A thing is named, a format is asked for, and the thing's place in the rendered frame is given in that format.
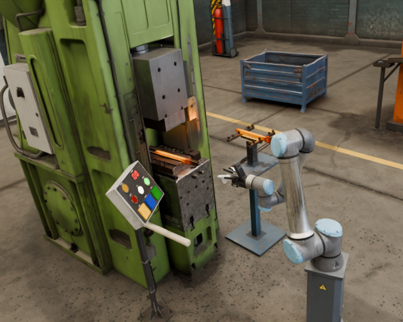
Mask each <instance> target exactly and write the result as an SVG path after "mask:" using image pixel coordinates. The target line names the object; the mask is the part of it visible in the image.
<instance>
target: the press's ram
mask: <svg viewBox="0 0 403 322"><path fill-rule="evenodd" d="M132 61H133V65H134V71H135V76H136V82H137V86H138V93H139V99H140V103H141V110H142V113H143V117H144V118H148V119H153V120H156V121H160V120H162V119H164V118H165V117H168V116H170V115H172V114H174V113H176V112H178V111H180V110H181V109H184V108H186V107H188V100H187V91H186V81H185V75H184V66H183V60H182V51H181V49H172V48H162V47H148V52H145V53H142V54H133V55H132Z"/></svg>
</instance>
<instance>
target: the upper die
mask: <svg viewBox="0 0 403 322"><path fill-rule="evenodd" d="M143 120H144V124H145V127H149V128H154V129H158V130H162V131H165V132H167V131H168V130H170V129H172V128H174V127H176V126H178V125H179V124H181V123H183V122H185V121H186V119H185V113H184V109H181V110H180V111H178V112H176V113H174V114H172V115H170V116H168V117H165V118H164V119H162V120H160V121H156V120H153V119H148V118H143Z"/></svg>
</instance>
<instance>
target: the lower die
mask: <svg viewBox="0 0 403 322"><path fill-rule="evenodd" d="M149 148H150V149H153V150H159V151H163V152H166V153H170V154H173V155H177V156H180V157H184V158H191V156H188V155H184V154H181V153H177V152H172V151H170V150H169V151H168V150H167V149H163V148H159V147H156V146H152V145H150V146H149ZM150 158H151V159H152V158H155V161H156V160H157V159H159V161H158V160H157V161H156V164H157V169H158V170H161V169H162V171H164V172H165V168H166V172H167V173H170V174H173V175H175V176H176V175H178V174H179V173H181V172H182V171H184V170H185V169H187V168H188V167H190V165H189V164H187V165H186V163H184V162H182V160H179V159H176V158H172V157H168V156H165V155H162V154H158V153H154V152H152V151H150ZM155 161H154V159H152V165H153V168H154V169H156V165H155ZM160 161H163V162H164V163H165V162H167V163H168V164H167V163H165V168H164V163H163V162H161V168H160ZM181 170H182V171H181Z"/></svg>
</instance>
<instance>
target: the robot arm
mask: <svg viewBox="0 0 403 322"><path fill-rule="evenodd" d="M314 147H315V138H314V136H313V134H312V133H311V132H310V131H309V130H307V129H304V128H295V129H293V130H289V131H286V132H281V133H279V134H276V135H275V136H273V138H272V139H271V151H272V152H273V155H274V156H276V157H277V159H278V163H279V168H280V175H281V183H280V185H279V187H278V189H277V190H275V191H274V182H273V181H271V180H269V179H265V178H261V177H258V176H254V175H251V174H250V175H247V176H246V174H245V172H244V170H243V168H242V167H241V165H240V163H239V162H237V163H235V164H234V165H233V167H229V168H230V169H231V170H232V171H233V174H232V175H231V176H230V175H229V174H227V175H219V176H217V177H218V178H221V179H222V181H223V183H226V182H227V181H230V180H232V186H233V184H234V185H236V186H233V187H237V188H239V187H242V188H246V189H248V188H249V189H252V190H256V191H257V202H258V203H257V204H258V209H259V210H261V211H271V210H272V206H275V205H277V204H280V203H284V202H285V205H286V209H287V217H288V224H289V228H290V229H289V230H288V231H287V239H285V240H284V241H283V248H284V251H285V253H286V255H287V257H288V258H289V259H290V260H291V261H292V262H293V263H295V264H299V263H303V262H305V261H308V260H311V263H312V265H313V266H314V267H315V268H316V269H318V270H320V271H322V272H337V271H339V270H340V269H342V267H343V266H344V257H343V255H342V253H341V249H342V235H343V232H342V227H341V225H340V224H339V223H338V222H337V221H335V220H331V219H328V218H323V219H320V220H318V221H316V223H315V228H314V229H313V228H311V227H310V224H309V220H308V212H307V207H306V199H305V194H304V187H303V179H302V174H301V169H302V168H303V165H304V163H305V161H306V158H307V156H308V154H309V153H311V152H312V151H313V150H314ZM238 185H239V186H238Z"/></svg>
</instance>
